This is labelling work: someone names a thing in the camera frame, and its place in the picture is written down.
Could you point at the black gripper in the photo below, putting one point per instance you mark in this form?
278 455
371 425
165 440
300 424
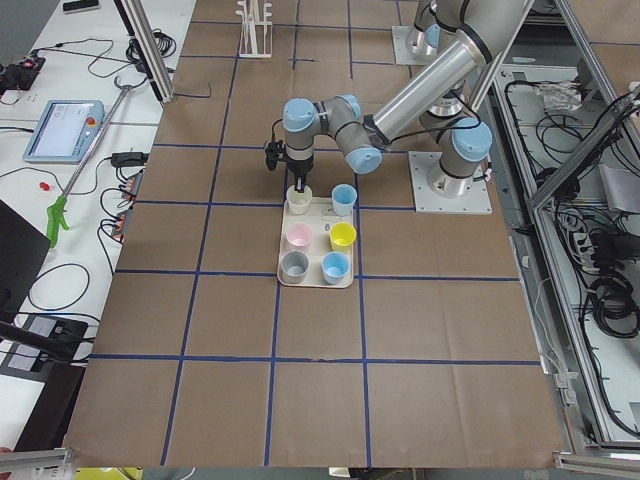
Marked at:
300 170

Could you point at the white ikea cup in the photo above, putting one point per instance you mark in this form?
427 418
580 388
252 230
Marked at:
298 202

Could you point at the light blue cup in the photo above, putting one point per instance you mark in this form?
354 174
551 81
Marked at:
344 197
335 266

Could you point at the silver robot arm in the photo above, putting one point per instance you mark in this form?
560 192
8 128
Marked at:
426 15
361 138

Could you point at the pink cup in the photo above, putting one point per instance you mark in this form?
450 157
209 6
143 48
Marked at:
299 236

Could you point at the yellow cup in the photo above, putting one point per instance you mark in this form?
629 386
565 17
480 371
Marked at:
342 236

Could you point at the grey cup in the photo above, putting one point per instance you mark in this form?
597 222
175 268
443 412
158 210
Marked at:
294 266

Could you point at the cream serving tray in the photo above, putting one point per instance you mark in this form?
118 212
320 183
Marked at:
320 217

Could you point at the black power adapter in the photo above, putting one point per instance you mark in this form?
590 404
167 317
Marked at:
128 159

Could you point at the brown paper table cover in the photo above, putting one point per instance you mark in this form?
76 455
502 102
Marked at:
361 333

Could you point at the teach pendant tablet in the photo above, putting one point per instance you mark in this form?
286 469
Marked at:
64 132

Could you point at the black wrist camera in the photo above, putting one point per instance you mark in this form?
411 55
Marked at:
275 151

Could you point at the white wire cup rack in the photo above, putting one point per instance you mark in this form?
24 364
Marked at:
256 29

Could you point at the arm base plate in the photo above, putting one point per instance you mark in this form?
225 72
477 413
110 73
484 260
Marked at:
414 47
437 193

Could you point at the aluminium frame post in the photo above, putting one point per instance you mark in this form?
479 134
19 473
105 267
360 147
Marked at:
140 32

